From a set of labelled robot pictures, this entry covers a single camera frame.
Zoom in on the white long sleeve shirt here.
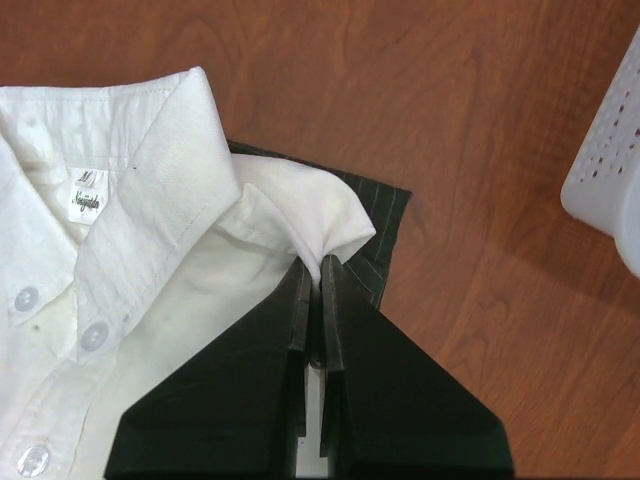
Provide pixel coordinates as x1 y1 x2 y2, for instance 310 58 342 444
1 67 375 479

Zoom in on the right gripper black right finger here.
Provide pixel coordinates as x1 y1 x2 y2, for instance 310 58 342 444
321 256 515 479

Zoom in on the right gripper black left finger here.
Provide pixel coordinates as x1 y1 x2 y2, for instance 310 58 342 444
105 260 312 479

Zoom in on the dark striped shirt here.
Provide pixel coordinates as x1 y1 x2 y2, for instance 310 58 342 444
227 139 412 309

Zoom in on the white plastic basket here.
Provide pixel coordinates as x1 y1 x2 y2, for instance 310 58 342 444
561 34 639 276

